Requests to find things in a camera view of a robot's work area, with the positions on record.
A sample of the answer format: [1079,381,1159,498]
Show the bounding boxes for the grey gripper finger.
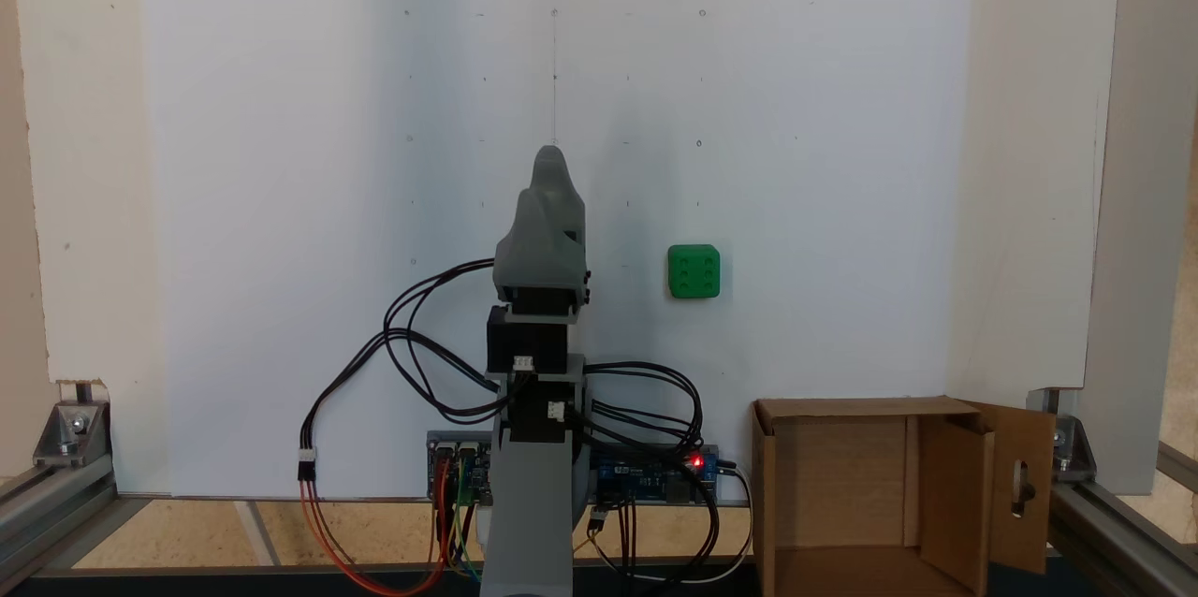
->
[532,145,574,196]
[510,187,588,242]

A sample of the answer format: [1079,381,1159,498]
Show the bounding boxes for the green dice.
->
[667,244,722,299]

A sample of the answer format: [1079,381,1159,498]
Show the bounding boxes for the circuit board in grey case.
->
[427,431,492,506]

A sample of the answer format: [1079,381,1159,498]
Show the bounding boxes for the blue circuit board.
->
[590,444,722,506]

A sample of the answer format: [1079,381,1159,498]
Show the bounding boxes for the white paper sheet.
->
[138,0,974,500]

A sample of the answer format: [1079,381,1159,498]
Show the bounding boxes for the brown cardboard box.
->
[752,396,1057,597]

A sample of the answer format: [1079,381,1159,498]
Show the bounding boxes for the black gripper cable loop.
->
[384,260,511,425]

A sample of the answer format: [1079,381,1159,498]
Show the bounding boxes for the black elbow cable loop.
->
[580,361,705,450]

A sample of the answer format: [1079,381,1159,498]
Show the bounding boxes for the black cable with white plug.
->
[298,328,502,484]

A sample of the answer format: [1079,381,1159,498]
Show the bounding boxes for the orange and red cable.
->
[299,475,452,596]

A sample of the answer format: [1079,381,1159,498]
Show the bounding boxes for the aluminium corner bracket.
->
[1027,388,1098,483]
[35,380,113,469]

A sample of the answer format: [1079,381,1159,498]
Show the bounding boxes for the aluminium frame profile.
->
[0,457,118,590]
[1048,480,1198,597]

